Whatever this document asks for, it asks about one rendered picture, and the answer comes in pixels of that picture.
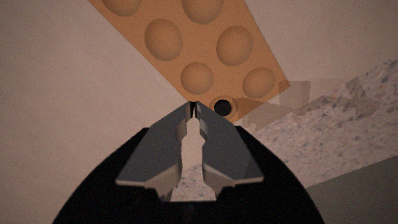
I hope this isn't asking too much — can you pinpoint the black disc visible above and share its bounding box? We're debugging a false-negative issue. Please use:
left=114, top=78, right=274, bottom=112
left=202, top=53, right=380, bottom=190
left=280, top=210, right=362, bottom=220
left=214, top=99, right=232, bottom=117

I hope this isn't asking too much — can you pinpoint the orange counting tray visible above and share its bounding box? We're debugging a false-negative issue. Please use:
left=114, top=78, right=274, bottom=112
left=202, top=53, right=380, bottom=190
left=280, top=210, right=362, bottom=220
left=88, top=0, right=290, bottom=123

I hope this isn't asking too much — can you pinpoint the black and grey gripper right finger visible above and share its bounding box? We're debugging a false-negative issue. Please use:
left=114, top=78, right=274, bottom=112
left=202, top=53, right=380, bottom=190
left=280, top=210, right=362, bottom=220
left=194, top=101, right=325, bottom=224

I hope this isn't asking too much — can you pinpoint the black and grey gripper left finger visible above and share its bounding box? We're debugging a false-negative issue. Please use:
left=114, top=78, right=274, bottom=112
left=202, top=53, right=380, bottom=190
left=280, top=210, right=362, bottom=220
left=52, top=101, right=194, bottom=224

